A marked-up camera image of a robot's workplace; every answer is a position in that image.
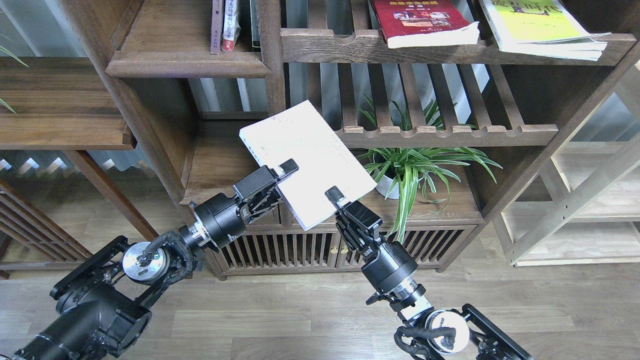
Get dark upright book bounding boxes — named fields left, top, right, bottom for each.
left=249, top=0, right=261, bottom=52

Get brown upright book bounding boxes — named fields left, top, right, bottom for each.
left=210, top=0, right=225, bottom=55

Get yellow green book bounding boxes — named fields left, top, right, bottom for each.
left=479, top=0, right=608, bottom=61

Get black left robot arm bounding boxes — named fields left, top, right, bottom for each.
left=11, top=159, right=298, bottom=360

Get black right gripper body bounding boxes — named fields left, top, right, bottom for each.
left=336, top=201, right=418, bottom=294

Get right slatted cabinet door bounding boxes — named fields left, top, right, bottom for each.
left=336, top=225, right=476, bottom=272

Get left slatted cabinet door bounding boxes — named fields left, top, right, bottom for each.
left=205, top=228, right=346, bottom=280

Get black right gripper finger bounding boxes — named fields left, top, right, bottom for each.
left=325, top=186, right=346, bottom=208

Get white plant pot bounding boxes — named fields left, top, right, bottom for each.
left=375, top=165, right=400, bottom=199

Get white red upright book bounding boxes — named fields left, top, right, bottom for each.
left=221, top=0, right=240, bottom=52

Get dark wooden bookshelf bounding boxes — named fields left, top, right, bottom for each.
left=59, top=0, right=639, bottom=268

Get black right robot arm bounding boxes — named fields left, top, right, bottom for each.
left=326, top=187, right=531, bottom=360

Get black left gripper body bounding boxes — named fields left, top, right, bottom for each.
left=194, top=166, right=287, bottom=249

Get slatted cabinet door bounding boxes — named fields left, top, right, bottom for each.
left=205, top=228, right=346, bottom=280
left=336, top=225, right=476, bottom=272

